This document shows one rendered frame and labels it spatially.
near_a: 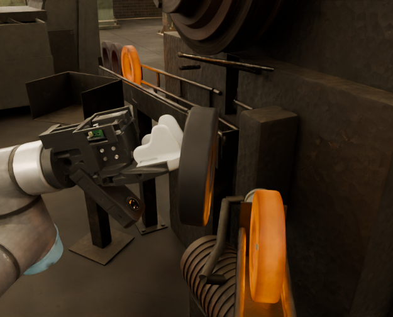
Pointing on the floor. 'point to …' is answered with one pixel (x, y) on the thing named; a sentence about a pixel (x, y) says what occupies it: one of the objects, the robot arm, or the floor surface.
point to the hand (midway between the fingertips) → (199, 153)
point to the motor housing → (207, 296)
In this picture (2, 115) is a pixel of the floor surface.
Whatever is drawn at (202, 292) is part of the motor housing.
